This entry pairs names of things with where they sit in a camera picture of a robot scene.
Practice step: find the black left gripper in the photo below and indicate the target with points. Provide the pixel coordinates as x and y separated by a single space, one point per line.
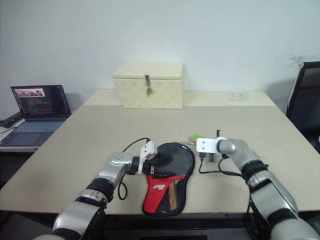
150 168

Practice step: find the brass padlock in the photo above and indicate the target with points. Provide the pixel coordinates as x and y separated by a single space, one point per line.
149 91

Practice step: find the dark open laptop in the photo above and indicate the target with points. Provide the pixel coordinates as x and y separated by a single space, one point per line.
40 105

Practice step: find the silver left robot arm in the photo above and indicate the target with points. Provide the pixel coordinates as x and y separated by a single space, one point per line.
110 172

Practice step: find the black office chair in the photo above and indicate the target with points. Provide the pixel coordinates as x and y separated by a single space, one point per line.
305 100

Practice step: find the black power strip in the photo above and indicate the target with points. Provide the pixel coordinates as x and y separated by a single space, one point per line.
10 119

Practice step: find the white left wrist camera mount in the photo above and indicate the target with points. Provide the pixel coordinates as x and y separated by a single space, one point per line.
148 150

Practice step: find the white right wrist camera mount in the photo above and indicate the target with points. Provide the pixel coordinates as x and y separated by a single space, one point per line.
206 145

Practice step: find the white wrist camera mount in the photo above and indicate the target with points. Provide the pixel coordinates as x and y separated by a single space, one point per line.
148 150
206 145

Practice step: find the cream woven lidded box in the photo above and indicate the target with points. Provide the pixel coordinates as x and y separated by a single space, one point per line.
150 95

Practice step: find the white outlet plate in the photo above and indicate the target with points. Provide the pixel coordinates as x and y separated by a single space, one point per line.
237 95

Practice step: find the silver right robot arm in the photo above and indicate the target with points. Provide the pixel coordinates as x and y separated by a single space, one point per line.
262 180

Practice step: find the black red paddle case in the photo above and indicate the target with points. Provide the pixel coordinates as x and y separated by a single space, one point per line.
182 160

